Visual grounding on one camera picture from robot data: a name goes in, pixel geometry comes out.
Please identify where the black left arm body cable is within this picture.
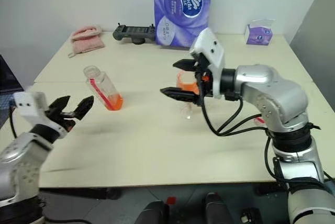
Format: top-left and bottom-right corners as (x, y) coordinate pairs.
(39, 203), (92, 224)

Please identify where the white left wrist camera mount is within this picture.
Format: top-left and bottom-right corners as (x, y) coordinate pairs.
(13, 92), (66, 140)

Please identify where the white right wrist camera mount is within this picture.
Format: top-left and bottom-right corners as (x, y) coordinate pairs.
(189, 27), (226, 99)

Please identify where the dark laptop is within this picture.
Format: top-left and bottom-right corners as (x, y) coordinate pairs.
(0, 54), (25, 130)

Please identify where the clear wine glass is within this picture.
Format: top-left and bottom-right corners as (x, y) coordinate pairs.
(176, 71), (201, 119)

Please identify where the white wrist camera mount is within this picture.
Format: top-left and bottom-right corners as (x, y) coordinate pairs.
(189, 27), (226, 99)
(13, 92), (66, 140)

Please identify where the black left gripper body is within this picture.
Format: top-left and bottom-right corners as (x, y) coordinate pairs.
(46, 105), (77, 133)

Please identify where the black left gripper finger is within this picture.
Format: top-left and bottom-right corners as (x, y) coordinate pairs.
(49, 95), (71, 114)
(73, 95), (95, 122)

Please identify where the clear bottle with orange drink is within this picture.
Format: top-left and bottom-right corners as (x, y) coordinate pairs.
(83, 64), (124, 111)

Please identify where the dark grey handheld controller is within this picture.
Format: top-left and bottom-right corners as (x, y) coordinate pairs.
(112, 23), (158, 45)

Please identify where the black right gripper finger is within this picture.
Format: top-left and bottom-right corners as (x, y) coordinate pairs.
(172, 58), (197, 73)
(159, 86), (200, 105)

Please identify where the pink towel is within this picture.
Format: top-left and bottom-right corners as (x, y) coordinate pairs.
(68, 25), (106, 59)

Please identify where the purple Vinda tissue pack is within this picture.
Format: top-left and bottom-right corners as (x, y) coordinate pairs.
(151, 0), (214, 50)

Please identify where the black table frame bar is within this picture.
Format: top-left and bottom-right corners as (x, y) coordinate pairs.
(39, 186), (122, 201)

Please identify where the small purple tissue box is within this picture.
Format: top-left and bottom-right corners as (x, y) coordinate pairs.
(244, 19), (276, 47)

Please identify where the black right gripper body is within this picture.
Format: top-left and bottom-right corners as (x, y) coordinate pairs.
(192, 53), (214, 106)

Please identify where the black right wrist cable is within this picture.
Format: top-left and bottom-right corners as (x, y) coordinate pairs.
(198, 77), (271, 137)

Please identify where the small black and white device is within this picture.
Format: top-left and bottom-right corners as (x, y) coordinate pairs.
(240, 207), (263, 224)

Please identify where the dark rounded shape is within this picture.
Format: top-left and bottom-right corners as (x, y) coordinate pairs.
(134, 199), (168, 224)
(205, 192), (235, 224)

